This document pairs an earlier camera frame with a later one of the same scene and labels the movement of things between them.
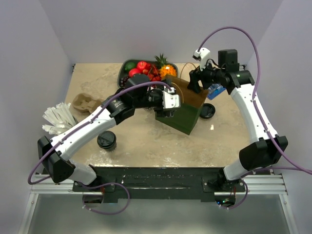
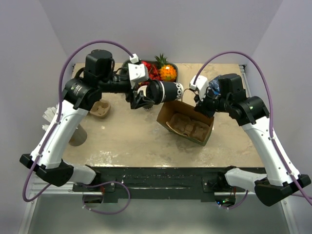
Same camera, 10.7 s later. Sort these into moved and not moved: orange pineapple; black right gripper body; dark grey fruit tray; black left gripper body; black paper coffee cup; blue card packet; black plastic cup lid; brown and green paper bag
Moved: black plastic cup lid; brown and green paper bag; black left gripper body; black right gripper body; black paper coffee cup
Not moved: dark grey fruit tray; orange pineapple; blue card packet
